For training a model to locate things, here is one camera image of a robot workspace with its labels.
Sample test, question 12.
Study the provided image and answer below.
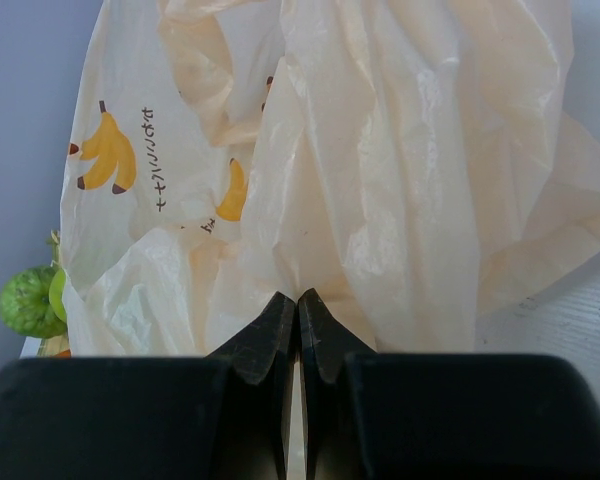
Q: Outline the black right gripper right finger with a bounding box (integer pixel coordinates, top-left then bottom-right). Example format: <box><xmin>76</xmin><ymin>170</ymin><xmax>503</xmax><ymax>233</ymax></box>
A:
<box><xmin>297</xmin><ymin>290</ymin><xmax>600</xmax><ymax>479</ymax></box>

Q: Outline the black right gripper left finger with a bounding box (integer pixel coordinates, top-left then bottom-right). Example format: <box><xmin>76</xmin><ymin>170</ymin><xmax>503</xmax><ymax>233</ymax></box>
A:
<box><xmin>0</xmin><ymin>294</ymin><xmax>295</xmax><ymax>479</ymax></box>

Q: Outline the green fake guava fruit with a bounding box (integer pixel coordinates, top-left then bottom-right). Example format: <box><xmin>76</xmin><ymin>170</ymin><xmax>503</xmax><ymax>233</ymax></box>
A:
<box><xmin>0</xmin><ymin>266</ymin><xmax>53</xmax><ymax>338</ymax></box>

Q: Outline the translucent banana print plastic bag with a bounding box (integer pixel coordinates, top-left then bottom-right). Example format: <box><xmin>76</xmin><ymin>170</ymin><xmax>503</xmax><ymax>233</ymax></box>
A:
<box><xmin>61</xmin><ymin>1</ymin><xmax>600</xmax><ymax>356</ymax></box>

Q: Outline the green fake lime fruit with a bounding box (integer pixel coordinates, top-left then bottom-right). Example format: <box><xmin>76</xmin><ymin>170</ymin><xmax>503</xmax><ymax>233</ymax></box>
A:
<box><xmin>48</xmin><ymin>268</ymin><xmax>67</xmax><ymax>323</ymax></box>

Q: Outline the orange fake fruit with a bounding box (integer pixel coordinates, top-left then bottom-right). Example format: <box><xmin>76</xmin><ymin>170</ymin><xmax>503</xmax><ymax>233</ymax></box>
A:
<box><xmin>55</xmin><ymin>349</ymin><xmax>71</xmax><ymax>358</ymax></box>

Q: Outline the yellow woven placemat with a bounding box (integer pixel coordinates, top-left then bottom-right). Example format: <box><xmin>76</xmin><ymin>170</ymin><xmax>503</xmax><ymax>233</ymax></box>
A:
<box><xmin>20</xmin><ymin>230</ymin><xmax>71</xmax><ymax>358</ymax></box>

